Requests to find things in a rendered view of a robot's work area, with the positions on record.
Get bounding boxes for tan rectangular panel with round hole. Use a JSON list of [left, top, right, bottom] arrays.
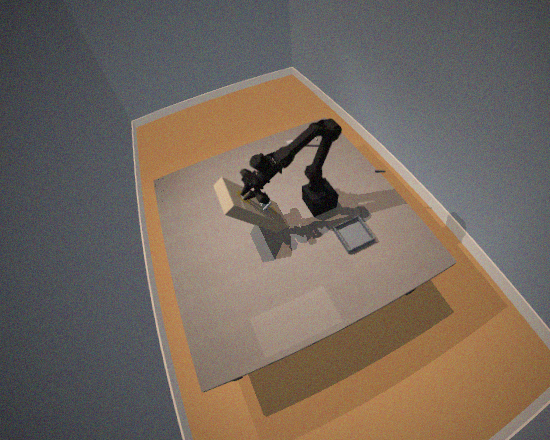
[[214, 177, 290, 232]]

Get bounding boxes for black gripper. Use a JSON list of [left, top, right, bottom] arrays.
[[239, 169, 270, 204]]

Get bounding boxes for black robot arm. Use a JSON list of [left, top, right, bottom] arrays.
[[241, 119, 342, 194]]

